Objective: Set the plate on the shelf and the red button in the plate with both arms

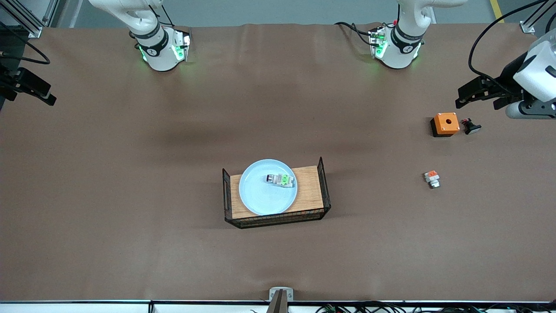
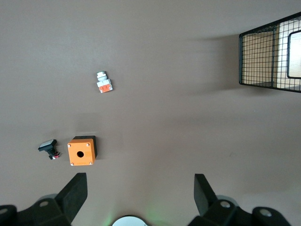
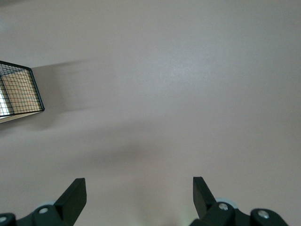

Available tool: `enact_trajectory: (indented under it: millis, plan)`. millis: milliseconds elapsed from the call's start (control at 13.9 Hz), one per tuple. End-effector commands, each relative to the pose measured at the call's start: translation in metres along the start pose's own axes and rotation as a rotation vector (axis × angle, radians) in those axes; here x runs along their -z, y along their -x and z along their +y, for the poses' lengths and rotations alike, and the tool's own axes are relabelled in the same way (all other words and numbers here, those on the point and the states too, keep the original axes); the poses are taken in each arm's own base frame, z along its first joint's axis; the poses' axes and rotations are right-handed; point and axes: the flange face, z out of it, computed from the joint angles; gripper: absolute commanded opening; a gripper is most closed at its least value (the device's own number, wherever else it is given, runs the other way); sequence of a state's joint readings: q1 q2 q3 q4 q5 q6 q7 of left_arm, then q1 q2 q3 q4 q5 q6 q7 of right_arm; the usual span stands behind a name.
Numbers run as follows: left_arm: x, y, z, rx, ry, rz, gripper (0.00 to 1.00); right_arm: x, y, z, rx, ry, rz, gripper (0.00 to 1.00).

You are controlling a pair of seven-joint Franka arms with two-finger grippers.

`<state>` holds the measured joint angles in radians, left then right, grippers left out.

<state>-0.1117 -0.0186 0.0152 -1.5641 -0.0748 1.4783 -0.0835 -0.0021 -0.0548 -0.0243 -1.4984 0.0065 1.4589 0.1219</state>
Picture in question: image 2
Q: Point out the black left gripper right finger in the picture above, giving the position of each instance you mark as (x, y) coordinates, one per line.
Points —
(205, 200)

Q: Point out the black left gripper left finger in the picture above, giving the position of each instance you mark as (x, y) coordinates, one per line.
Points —
(70, 197)

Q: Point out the black square push button switch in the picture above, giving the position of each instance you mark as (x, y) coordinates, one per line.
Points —
(48, 144)

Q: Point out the brown table mat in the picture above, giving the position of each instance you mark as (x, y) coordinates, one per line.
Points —
(164, 117)

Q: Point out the orange button enclosure box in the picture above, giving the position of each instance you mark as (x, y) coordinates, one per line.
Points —
(80, 153)

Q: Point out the light blue round plate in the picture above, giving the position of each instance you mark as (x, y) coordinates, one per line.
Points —
(295, 54)

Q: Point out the grey orange contact block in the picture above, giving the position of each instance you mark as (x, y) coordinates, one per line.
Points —
(104, 84)

